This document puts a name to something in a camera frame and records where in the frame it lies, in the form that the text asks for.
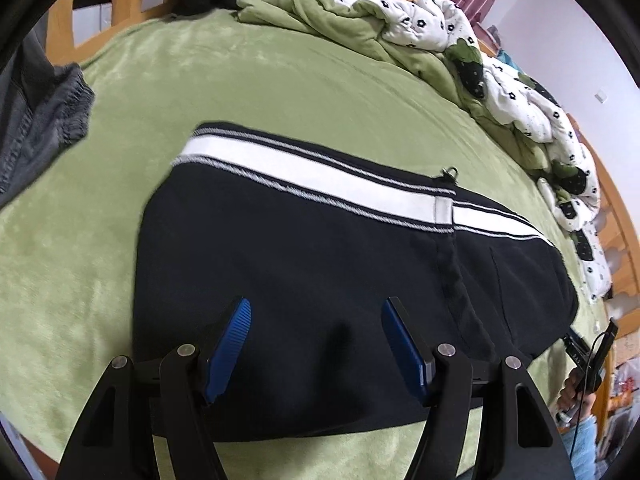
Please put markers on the wooden bed frame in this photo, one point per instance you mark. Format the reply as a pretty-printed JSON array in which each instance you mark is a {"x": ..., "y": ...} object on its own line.
[{"x": 62, "y": 30}]

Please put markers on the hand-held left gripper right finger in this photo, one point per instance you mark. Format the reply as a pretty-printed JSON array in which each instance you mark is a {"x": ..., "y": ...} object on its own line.
[{"x": 405, "y": 350}]

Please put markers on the teal printed item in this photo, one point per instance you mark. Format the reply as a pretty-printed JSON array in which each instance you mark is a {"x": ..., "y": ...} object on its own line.
[{"x": 509, "y": 59}]

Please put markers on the person's blue jeans leg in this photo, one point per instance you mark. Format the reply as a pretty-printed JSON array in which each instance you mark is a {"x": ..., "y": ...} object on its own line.
[{"x": 582, "y": 450}]

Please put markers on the white floral quilt green lining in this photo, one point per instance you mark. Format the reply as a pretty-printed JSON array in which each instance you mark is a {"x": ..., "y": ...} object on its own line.
[{"x": 425, "y": 15}]

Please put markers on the person's right hand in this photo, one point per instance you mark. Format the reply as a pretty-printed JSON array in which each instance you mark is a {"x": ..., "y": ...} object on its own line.
[{"x": 575, "y": 402}]

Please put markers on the white floral pillow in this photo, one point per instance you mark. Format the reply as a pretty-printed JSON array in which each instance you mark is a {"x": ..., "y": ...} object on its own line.
[{"x": 595, "y": 265}]

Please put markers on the black pants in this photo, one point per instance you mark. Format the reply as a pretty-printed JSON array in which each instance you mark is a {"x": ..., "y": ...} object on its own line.
[{"x": 300, "y": 260}]

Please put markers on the grey denim garment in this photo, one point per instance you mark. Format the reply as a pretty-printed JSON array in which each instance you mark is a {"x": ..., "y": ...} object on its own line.
[{"x": 45, "y": 105}]

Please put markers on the green bed sheet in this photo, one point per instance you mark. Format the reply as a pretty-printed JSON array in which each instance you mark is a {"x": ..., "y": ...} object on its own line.
[{"x": 150, "y": 85}]

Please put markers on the white wall socket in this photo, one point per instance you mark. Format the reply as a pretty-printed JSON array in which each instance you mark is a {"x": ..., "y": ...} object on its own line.
[{"x": 600, "y": 96}]

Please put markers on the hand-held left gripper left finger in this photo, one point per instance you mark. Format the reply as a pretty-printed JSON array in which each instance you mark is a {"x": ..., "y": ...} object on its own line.
[{"x": 230, "y": 350}]

